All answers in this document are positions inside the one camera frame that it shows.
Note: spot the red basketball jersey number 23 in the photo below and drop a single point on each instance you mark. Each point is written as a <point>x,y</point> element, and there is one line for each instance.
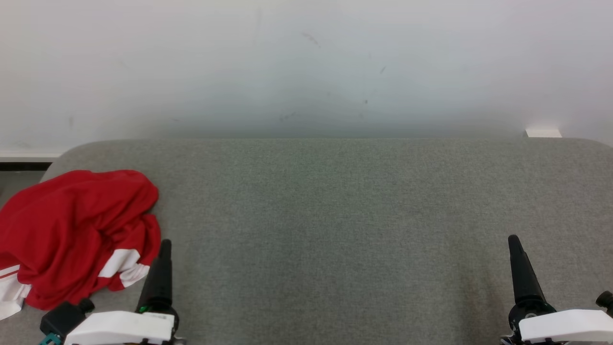
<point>72,215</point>

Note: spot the white wall socket box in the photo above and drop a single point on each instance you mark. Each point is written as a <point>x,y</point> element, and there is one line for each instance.
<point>543,132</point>

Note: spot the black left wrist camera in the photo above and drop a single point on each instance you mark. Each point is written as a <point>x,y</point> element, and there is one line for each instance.
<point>64,318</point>

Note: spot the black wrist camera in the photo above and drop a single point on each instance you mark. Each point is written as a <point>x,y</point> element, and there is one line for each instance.
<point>606,301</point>
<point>64,318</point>

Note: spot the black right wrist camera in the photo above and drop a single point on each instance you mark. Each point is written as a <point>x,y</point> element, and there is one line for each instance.
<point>606,301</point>

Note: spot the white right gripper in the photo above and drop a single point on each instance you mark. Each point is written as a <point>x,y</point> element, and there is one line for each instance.
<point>565,326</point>

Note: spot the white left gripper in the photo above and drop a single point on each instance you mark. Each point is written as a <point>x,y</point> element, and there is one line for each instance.
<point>124,328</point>

